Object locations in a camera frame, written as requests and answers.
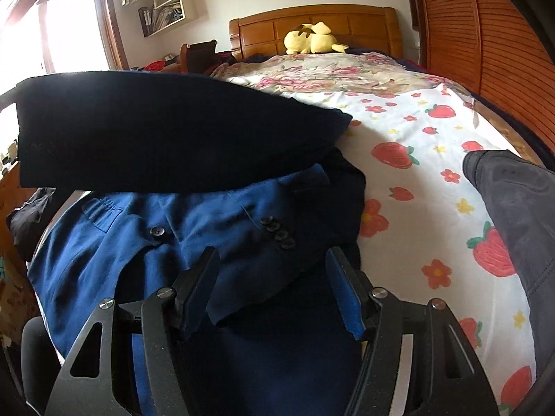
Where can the wooden chair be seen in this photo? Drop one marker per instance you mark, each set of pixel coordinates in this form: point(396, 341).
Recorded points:
point(201, 54)

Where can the yellow plush toy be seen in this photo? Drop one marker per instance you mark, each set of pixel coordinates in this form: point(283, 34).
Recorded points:
point(316, 41)

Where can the wooden headboard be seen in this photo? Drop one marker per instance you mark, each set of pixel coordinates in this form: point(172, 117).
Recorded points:
point(260, 30)

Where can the wooden desk cabinet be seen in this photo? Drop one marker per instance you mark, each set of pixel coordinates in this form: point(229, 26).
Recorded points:
point(8, 182)

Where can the wooden slatted wardrobe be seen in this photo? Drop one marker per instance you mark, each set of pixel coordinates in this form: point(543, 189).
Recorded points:
point(485, 30)

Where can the window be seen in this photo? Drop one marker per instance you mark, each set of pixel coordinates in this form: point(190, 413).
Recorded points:
point(69, 34)

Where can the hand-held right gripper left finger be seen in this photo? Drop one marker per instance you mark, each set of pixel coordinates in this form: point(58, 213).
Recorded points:
point(197, 294)

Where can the floral quilt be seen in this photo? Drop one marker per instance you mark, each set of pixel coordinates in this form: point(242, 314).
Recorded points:
point(325, 73)

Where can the white wall shelf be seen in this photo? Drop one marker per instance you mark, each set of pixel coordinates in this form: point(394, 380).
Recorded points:
point(188, 8)

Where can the dark grey garment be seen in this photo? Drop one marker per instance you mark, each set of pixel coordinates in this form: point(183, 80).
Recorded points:
point(520, 216)

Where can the strawberry print bed sheet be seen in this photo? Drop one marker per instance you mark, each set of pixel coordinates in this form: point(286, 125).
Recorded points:
point(416, 208)

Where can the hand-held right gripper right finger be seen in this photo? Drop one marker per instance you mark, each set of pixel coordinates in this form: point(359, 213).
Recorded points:
point(347, 294)

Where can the navy blue blazer jacket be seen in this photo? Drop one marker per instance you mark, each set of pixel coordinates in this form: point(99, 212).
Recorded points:
point(151, 138)

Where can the black garment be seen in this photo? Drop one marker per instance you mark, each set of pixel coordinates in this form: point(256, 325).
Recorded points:
point(30, 221)

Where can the red bowl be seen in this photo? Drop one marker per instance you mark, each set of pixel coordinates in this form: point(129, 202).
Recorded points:
point(154, 66)

